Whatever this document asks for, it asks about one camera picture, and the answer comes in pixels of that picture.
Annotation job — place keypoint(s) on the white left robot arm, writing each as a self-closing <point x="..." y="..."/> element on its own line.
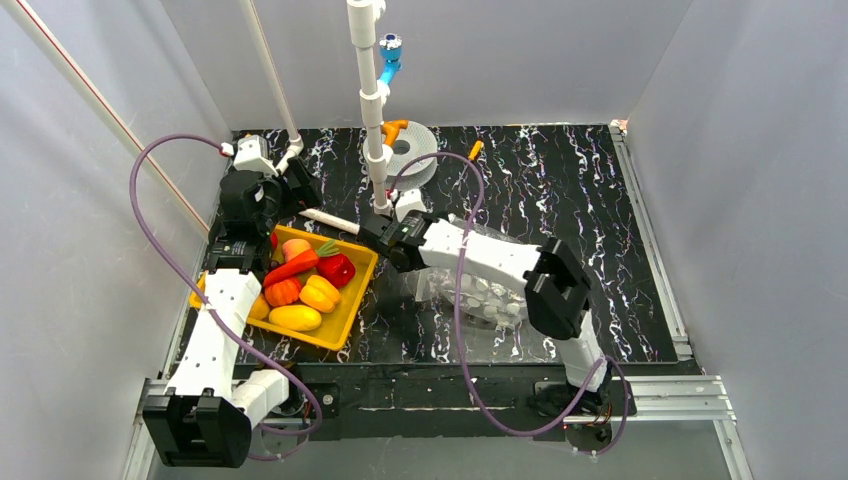
<point x="202" y="419"/>

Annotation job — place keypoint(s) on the red toy bell pepper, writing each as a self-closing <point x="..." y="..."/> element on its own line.
<point x="337" y="269"/>

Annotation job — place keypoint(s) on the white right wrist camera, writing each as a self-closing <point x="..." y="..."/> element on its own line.
<point x="408" y="201"/>

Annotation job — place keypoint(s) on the orange clamp handle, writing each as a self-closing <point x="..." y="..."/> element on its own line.
<point x="391" y="130"/>

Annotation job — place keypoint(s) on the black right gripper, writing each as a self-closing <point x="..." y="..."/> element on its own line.
<point x="378" y="228"/>

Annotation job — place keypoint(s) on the white pvc pipe stand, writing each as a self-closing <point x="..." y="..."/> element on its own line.
<point x="373" y="93"/>

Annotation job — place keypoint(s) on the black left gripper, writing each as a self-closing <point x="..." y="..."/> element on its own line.
<point x="295" y="183"/>

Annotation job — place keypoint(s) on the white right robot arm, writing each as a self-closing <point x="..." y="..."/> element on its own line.
<point x="559" y="307"/>

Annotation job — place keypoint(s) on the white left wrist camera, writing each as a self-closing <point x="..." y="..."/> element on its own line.
<point x="252" y="154"/>

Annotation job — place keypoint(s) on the yellow plastic tray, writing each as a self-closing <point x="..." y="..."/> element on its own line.
<point x="225" y="297"/>

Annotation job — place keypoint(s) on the toy peach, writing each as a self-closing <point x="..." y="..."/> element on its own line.
<point x="294" y="247"/>

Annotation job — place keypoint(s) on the yellow toy bell pepper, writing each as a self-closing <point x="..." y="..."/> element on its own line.
<point x="320" y="295"/>

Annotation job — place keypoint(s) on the grey filament spool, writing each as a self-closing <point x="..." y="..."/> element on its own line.
<point x="413" y="141"/>

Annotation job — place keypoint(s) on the aluminium frame rail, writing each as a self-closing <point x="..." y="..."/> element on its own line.
<point x="400" y="320"/>

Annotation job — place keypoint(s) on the yellow toy mango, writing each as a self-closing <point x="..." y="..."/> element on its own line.
<point x="296" y="317"/>

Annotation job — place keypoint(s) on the blue overhead camera mount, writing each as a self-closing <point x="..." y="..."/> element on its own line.
<point x="390" y="49"/>

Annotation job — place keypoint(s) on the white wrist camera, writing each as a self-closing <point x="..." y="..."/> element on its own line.
<point x="408" y="201"/>
<point x="252" y="154"/>

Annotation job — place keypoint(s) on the yellow screwdriver right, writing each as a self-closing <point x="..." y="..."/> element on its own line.
<point x="475" y="150"/>

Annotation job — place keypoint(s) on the orange toy carrot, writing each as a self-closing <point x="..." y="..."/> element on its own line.
<point x="300" y="263"/>

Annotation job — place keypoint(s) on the clear polka dot zip bag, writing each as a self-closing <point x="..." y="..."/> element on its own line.
<point x="482" y="268"/>

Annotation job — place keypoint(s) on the toy orange fruit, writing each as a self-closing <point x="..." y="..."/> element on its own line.
<point x="260" y="309"/>

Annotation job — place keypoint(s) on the orange toy pumpkin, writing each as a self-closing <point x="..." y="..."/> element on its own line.
<point x="283" y="293"/>

